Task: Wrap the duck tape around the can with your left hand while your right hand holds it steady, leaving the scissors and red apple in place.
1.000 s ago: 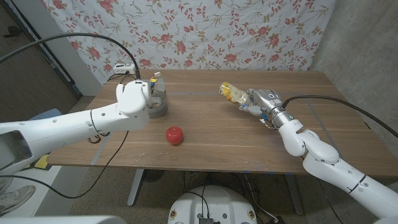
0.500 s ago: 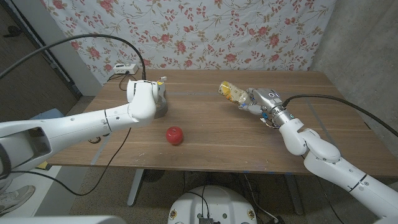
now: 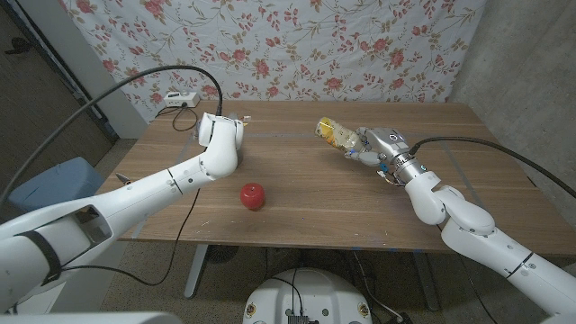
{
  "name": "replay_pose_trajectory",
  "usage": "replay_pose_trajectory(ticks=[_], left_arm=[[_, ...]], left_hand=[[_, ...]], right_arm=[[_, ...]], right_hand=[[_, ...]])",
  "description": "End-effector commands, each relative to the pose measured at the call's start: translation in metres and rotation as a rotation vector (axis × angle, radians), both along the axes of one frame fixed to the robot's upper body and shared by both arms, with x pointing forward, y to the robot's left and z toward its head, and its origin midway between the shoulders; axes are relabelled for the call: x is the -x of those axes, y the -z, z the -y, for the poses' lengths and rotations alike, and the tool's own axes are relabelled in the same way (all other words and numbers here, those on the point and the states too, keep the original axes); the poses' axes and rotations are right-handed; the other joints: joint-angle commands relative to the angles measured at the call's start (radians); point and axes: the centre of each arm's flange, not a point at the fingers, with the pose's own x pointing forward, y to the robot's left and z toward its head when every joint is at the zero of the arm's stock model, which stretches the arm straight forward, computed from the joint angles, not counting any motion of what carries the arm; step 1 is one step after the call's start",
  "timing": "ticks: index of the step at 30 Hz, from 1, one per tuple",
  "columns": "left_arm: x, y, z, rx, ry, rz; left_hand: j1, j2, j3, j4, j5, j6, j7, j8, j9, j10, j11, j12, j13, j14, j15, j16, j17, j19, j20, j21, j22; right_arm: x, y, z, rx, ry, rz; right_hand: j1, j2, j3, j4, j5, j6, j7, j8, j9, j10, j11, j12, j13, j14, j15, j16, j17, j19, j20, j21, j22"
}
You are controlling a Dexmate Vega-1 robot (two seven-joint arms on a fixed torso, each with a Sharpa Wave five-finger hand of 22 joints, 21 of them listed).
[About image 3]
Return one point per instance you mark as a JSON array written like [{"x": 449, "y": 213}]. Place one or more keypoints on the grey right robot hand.
[{"x": 384, "y": 141}]

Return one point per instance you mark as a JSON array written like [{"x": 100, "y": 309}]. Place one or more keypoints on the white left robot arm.
[{"x": 135, "y": 202}]

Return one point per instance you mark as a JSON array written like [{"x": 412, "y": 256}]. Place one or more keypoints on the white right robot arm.
[{"x": 477, "y": 234}]

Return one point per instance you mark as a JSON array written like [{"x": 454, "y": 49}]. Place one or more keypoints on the red apple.
[{"x": 252, "y": 196}]

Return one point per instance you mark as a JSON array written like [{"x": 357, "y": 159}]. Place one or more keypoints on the floral backdrop cloth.
[{"x": 382, "y": 27}]

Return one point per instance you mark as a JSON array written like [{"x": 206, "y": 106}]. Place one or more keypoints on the grey table leg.
[{"x": 425, "y": 279}]

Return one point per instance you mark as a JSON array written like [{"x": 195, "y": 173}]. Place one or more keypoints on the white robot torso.
[{"x": 315, "y": 292}]

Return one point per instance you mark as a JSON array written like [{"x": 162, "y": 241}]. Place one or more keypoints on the white power strip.
[{"x": 181, "y": 99}]

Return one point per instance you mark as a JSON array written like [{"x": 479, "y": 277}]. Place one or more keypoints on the white table leg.
[{"x": 197, "y": 270}]

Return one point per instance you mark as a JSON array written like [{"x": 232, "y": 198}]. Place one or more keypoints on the blue plastic bin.
[{"x": 54, "y": 180}]

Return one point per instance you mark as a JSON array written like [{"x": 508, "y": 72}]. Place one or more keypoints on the dark brown door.
[{"x": 40, "y": 112}]

